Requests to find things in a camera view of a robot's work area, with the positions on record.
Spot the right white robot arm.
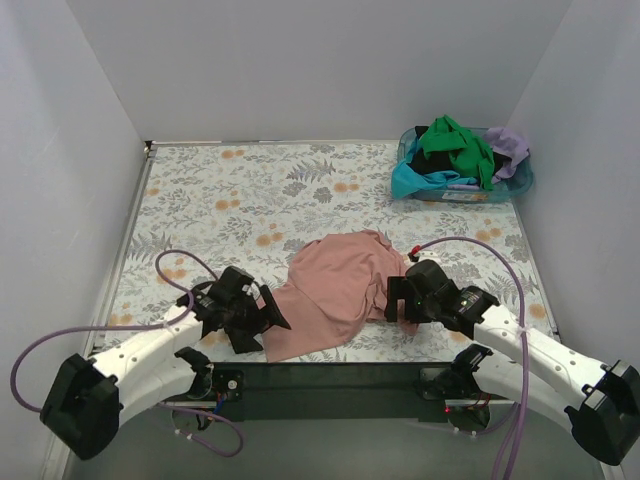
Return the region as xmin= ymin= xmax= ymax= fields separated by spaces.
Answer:
xmin=385 ymin=260 xmax=639 ymax=466

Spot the lavender t shirt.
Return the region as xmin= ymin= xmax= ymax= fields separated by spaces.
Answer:
xmin=482 ymin=127 xmax=530 ymax=184

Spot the aluminium frame rail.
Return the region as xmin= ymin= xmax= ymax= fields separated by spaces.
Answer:
xmin=57 ymin=363 xmax=601 ymax=409

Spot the teal t shirt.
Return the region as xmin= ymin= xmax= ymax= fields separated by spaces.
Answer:
xmin=391 ymin=161 xmax=467 ymax=199

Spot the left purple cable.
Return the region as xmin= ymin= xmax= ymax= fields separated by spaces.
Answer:
xmin=10 ymin=248 xmax=245 ymax=458

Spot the black t shirt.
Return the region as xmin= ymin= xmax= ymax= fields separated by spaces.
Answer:
xmin=409 ymin=149 xmax=454 ymax=175

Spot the teal plastic basket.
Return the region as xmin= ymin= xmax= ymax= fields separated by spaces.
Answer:
xmin=407 ymin=155 xmax=534 ymax=204

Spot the green t shirt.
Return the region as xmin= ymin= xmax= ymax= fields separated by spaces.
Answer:
xmin=418 ymin=115 xmax=495 ymax=191

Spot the floral patterned table mat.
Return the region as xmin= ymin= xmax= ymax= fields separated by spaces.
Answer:
xmin=97 ymin=143 xmax=557 ymax=348

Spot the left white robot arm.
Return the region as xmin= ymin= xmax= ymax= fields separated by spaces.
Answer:
xmin=39 ymin=266 xmax=289 ymax=460

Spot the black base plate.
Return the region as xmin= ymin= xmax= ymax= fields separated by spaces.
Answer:
xmin=154 ymin=360 xmax=513 ymax=422

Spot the pink printed t shirt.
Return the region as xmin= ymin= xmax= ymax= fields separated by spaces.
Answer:
xmin=262 ymin=230 xmax=407 ymax=363

